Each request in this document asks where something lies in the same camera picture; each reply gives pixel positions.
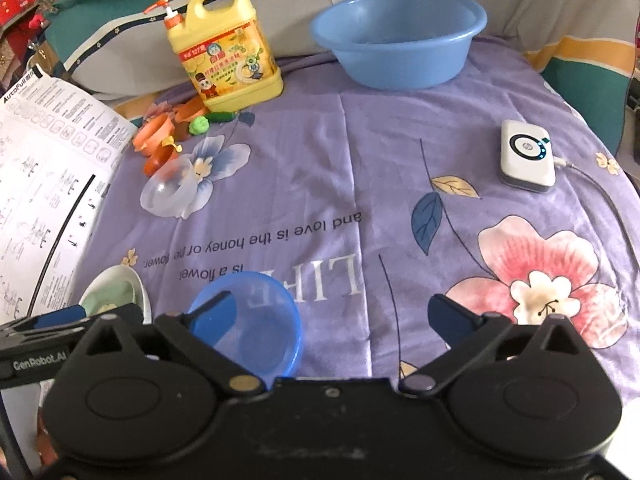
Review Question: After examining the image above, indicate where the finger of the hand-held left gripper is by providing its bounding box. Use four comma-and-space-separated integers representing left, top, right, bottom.
0, 304, 143, 347

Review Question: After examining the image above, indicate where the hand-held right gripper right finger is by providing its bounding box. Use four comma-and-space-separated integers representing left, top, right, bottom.
399, 294, 601, 397

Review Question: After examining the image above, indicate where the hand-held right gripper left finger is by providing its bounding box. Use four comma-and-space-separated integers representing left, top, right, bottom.
65, 290, 268, 397

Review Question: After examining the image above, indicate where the blue translucent bowl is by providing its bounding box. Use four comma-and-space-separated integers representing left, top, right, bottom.
187, 271, 304, 378

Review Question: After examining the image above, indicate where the white round plate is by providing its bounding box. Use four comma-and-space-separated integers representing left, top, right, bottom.
79, 265, 152, 326

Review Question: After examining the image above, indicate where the clear plastic bowl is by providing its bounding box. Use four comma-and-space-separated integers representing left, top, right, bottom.
140, 156, 211, 220

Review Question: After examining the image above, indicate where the white printed instruction sheet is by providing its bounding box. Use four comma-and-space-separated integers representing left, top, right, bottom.
0, 72, 137, 322

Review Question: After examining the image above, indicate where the small orange cup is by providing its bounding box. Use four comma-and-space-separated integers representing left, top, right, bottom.
142, 144, 180, 176

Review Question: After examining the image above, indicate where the white power bank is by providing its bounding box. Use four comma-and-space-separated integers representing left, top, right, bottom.
500, 119, 557, 193

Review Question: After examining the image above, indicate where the purple floral bedsheet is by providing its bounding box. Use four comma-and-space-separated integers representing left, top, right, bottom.
65, 32, 640, 381

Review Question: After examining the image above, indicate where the large orange bowl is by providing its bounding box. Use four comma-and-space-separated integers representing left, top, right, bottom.
132, 112, 176, 153

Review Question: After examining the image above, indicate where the yellow detergent pump bottle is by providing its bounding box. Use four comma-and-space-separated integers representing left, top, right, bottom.
145, 0, 284, 113

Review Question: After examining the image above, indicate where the orange teal striped cloth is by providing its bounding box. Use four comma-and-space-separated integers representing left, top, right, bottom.
522, 35, 640, 156

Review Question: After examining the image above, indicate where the blue plastic basin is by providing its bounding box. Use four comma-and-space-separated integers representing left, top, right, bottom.
309, 0, 488, 91

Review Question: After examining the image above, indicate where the teal white folded quilt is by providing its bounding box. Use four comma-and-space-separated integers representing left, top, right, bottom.
42, 0, 341, 101

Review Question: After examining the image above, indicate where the grey charging cable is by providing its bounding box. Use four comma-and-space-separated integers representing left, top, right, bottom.
552, 157, 640, 263

